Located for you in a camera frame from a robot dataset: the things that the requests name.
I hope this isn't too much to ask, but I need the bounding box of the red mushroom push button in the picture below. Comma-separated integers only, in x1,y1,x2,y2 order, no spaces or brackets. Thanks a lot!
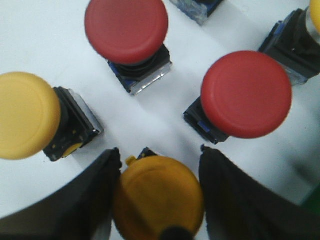
84,0,172,96
183,50,292,144

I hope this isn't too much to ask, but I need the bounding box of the yellow mushroom push button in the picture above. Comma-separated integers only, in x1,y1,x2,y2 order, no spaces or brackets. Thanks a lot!
258,0,320,86
112,147,205,240
0,72,103,162

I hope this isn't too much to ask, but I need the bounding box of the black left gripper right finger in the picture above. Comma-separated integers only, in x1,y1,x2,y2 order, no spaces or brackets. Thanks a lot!
198,145,320,240

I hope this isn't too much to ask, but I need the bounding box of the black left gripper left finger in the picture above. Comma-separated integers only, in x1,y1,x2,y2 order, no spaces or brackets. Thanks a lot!
0,148,122,240

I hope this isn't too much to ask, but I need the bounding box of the blue switch contact block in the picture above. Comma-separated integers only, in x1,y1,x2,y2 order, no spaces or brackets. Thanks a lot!
170,0,223,26

